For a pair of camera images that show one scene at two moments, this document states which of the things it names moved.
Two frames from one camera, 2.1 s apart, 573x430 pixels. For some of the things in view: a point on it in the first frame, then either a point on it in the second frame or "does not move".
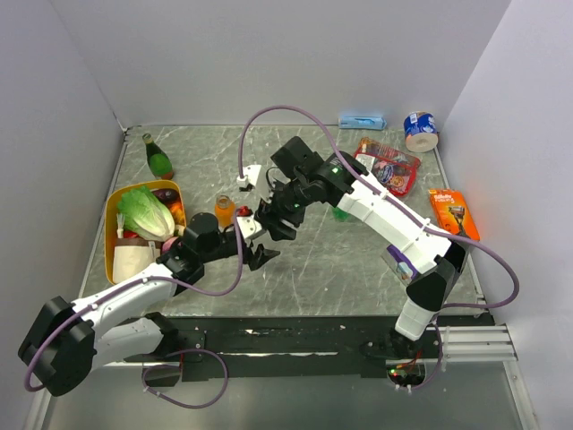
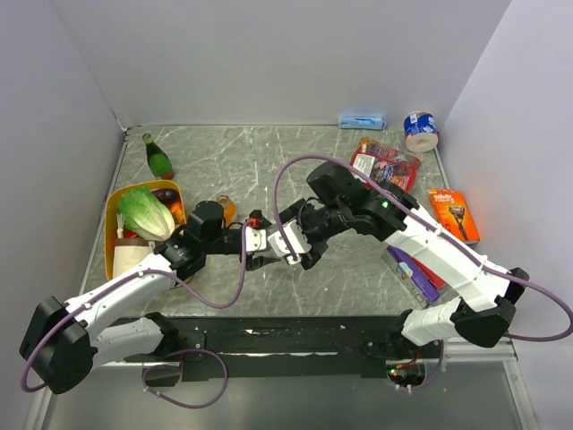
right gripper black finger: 282,230 -> 310,259
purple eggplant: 167,194 does not move
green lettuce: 141,212 does not move
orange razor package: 452,213 does not move
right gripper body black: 289,202 -> 319,223
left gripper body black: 226,245 does not move
